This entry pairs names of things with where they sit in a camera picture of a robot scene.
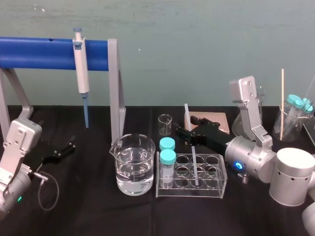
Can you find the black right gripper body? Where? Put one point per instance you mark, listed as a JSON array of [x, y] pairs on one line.
[[214, 136]]

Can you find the black table cloth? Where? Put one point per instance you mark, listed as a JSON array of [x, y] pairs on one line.
[[86, 216]]

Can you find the large glass beaker with water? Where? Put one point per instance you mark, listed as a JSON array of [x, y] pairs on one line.
[[134, 169]]

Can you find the thin wooden stick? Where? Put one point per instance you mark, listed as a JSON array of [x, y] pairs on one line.
[[282, 98]]

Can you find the glass conical flask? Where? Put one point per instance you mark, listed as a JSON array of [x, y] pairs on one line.
[[261, 94]]

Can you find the small empty glass beaker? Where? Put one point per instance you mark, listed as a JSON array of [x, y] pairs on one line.
[[165, 125]]

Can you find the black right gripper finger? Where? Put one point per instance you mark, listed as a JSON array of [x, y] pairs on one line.
[[184, 132], [199, 121]]

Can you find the teal capped sample tube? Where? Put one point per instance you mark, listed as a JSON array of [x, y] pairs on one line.
[[167, 143], [167, 156], [293, 99], [309, 105], [302, 103]]

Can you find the glass beaker holding tubes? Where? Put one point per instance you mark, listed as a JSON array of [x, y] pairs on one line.
[[291, 127]]

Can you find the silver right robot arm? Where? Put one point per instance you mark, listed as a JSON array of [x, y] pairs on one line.
[[288, 177]]

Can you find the clear acrylic panel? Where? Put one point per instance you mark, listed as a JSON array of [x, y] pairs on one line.
[[311, 123]]

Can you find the clear acrylic tube rack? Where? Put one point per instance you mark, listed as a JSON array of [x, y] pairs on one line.
[[211, 189]]

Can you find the square pale wooden tray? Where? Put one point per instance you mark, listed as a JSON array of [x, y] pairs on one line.
[[221, 120]]

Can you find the white blue pipette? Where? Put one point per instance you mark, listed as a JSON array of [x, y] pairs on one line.
[[82, 73]]

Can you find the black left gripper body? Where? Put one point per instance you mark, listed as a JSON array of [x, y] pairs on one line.
[[45, 155]]

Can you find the blue bar grey stand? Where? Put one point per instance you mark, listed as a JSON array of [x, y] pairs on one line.
[[49, 52]]

